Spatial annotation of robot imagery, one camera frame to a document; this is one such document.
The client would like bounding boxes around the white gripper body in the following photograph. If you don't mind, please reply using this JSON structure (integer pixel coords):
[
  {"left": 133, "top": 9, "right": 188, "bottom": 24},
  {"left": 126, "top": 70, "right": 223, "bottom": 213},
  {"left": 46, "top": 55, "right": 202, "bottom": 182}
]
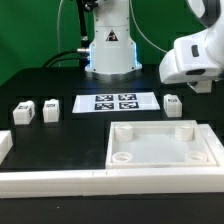
[{"left": 159, "top": 28, "right": 224, "bottom": 93}]

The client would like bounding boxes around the white square tabletop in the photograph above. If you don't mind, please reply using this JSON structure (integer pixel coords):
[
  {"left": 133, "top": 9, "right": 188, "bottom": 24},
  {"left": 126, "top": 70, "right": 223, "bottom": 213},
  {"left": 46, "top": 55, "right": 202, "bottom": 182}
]
[{"left": 105, "top": 120, "right": 218, "bottom": 169}]

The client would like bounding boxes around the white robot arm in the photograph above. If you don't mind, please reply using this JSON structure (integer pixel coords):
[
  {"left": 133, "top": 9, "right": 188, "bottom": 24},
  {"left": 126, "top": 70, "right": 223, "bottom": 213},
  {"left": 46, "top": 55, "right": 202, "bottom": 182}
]
[{"left": 77, "top": 0, "right": 224, "bottom": 93}]

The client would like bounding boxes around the white sheet with tags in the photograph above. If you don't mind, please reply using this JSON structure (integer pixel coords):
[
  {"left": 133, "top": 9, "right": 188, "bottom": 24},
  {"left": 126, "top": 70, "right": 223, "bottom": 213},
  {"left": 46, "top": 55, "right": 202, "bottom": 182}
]
[{"left": 72, "top": 92, "right": 160, "bottom": 113}]

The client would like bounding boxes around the white left obstacle block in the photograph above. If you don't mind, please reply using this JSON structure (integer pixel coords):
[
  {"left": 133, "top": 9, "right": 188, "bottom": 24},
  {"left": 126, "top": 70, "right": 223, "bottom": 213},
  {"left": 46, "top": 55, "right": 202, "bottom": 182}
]
[{"left": 0, "top": 130, "right": 13, "bottom": 164}]

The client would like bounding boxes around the white front obstacle wall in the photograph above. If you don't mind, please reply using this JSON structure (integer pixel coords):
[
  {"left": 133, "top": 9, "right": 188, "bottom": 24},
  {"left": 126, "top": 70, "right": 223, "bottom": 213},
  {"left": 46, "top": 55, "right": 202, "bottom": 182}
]
[{"left": 0, "top": 167, "right": 224, "bottom": 198}]

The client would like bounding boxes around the grey thin cable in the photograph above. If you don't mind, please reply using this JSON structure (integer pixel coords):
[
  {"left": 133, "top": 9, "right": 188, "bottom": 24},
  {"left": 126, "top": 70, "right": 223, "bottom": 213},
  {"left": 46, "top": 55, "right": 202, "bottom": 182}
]
[{"left": 56, "top": 0, "right": 66, "bottom": 68}]

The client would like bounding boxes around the black cable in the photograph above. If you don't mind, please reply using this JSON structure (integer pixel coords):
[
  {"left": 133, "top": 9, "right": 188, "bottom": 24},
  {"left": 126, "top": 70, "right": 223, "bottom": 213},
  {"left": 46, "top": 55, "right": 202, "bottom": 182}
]
[{"left": 41, "top": 49, "right": 84, "bottom": 69}]

